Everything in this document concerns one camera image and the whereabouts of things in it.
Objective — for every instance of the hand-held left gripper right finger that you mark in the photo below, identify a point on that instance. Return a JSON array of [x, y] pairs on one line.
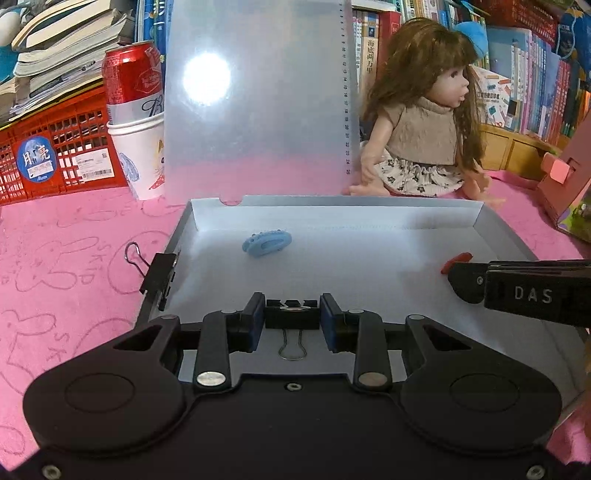
[[328, 323]]

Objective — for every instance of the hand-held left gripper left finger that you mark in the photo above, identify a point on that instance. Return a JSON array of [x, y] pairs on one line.
[[254, 323]]

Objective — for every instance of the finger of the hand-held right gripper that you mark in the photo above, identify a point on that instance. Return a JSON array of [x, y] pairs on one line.
[[468, 281]]

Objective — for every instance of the red plastic carrot toy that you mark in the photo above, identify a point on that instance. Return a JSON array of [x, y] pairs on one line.
[[455, 262]]

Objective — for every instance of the black binder clip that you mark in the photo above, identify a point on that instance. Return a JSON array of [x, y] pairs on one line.
[[159, 277], [292, 316]]

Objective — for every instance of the grey cardboard box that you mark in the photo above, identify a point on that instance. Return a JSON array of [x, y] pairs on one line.
[[369, 258]]

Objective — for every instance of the blue hair claw clip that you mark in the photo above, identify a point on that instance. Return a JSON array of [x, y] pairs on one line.
[[267, 241]]

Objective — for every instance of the pink cardboard toy house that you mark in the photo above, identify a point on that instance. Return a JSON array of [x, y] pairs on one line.
[[570, 194]]

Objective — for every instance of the wooden shelf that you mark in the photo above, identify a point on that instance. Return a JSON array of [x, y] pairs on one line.
[[517, 152]]

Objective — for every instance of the brown-haired doll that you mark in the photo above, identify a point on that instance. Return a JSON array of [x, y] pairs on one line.
[[425, 124]]

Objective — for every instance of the white printed box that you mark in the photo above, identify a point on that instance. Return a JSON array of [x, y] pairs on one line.
[[494, 99]]

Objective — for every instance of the white paper cup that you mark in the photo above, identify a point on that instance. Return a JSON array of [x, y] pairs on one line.
[[141, 157]]

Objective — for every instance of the row of shelved books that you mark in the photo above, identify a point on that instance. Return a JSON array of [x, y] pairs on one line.
[[540, 78]]

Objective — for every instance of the translucent clipboard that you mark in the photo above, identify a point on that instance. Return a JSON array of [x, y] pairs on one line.
[[258, 106]]

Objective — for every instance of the blue round plush toy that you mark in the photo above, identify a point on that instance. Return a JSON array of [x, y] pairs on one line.
[[475, 39]]

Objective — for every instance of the red plastic basket with sticker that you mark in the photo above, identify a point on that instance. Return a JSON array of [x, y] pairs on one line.
[[64, 152]]

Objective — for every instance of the red drink can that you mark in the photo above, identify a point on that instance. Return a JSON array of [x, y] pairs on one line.
[[134, 78]]

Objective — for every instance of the blue folders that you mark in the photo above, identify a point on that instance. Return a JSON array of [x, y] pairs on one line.
[[154, 23]]

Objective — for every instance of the stack of worn books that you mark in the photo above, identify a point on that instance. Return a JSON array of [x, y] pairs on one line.
[[60, 46]]

